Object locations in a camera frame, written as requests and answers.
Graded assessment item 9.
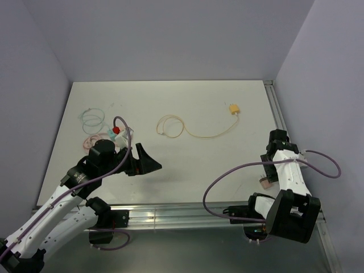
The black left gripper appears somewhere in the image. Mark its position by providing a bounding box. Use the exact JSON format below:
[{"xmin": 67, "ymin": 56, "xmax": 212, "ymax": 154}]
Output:
[{"xmin": 100, "ymin": 143, "xmax": 162, "ymax": 177}]

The teal plug adapter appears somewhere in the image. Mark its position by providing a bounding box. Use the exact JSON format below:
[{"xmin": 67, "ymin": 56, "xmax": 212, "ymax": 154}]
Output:
[{"xmin": 107, "ymin": 129, "xmax": 117, "ymax": 141}]

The teal charging cable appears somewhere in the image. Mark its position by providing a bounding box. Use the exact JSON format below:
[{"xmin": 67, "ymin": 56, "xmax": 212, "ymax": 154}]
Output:
[{"xmin": 77, "ymin": 107, "xmax": 114, "ymax": 134}]

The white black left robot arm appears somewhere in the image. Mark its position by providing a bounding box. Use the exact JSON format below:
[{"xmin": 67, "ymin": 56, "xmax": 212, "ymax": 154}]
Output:
[{"xmin": 1, "ymin": 139, "xmax": 162, "ymax": 272}]

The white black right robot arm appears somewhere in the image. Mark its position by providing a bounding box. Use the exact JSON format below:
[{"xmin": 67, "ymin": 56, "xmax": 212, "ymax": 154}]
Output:
[{"xmin": 246, "ymin": 129, "xmax": 321, "ymax": 243}]

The pink plug adapter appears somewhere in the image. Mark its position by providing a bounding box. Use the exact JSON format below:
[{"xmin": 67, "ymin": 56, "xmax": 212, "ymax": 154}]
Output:
[{"xmin": 259, "ymin": 176, "xmax": 274, "ymax": 189}]

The yellow plug adapter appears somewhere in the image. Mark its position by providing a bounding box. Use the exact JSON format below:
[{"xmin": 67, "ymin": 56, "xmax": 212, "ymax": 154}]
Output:
[{"xmin": 228, "ymin": 104, "xmax": 240, "ymax": 115}]

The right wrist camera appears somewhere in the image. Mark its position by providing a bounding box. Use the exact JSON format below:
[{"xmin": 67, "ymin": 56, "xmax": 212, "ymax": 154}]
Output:
[{"xmin": 295, "ymin": 150, "xmax": 308, "ymax": 169}]

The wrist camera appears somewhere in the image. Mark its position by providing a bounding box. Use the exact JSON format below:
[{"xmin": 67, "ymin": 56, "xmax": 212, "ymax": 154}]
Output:
[
  {"xmin": 112, "ymin": 126, "xmax": 132, "ymax": 149},
  {"xmin": 295, "ymin": 150, "xmax": 308, "ymax": 169}
]

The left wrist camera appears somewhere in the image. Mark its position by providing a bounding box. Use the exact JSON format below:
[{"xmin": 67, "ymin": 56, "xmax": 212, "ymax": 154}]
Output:
[{"xmin": 112, "ymin": 126, "xmax": 132, "ymax": 149}]

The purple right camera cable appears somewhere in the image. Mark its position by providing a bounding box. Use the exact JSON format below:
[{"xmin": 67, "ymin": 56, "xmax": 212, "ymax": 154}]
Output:
[{"xmin": 202, "ymin": 150, "xmax": 342, "ymax": 242}]

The yellow charging cable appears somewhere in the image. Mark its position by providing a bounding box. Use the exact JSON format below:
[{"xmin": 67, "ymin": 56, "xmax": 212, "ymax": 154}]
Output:
[{"xmin": 156, "ymin": 113, "xmax": 240, "ymax": 139}]

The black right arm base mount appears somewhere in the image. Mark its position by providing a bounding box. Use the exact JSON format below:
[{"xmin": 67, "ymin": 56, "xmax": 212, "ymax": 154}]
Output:
[{"xmin": 223, "ymin": 206, "xmax": 274, "ymax": 241}]

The pink power strip cord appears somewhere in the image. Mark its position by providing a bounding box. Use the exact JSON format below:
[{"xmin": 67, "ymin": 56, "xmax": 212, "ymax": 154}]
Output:
[{"xmin": 81, "ymin": 132, "xmax": 106, "ymax": 151}]

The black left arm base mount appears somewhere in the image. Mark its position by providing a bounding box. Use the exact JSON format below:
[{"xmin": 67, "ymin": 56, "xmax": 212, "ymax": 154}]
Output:
[{"xmin": 88, "ymin": 210, "xmax": 131, "ymax": 251}]

